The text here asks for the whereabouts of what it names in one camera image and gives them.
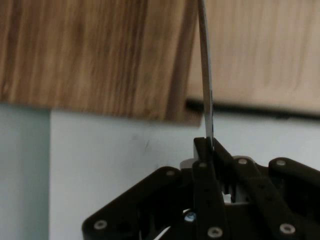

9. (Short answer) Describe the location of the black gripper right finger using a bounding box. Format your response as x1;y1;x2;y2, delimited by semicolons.
212;138;320;240

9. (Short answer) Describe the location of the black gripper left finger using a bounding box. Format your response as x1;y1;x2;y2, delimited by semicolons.
81;136;229;240

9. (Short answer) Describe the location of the silver table knife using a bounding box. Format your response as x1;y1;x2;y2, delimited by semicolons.
198;0;216;151

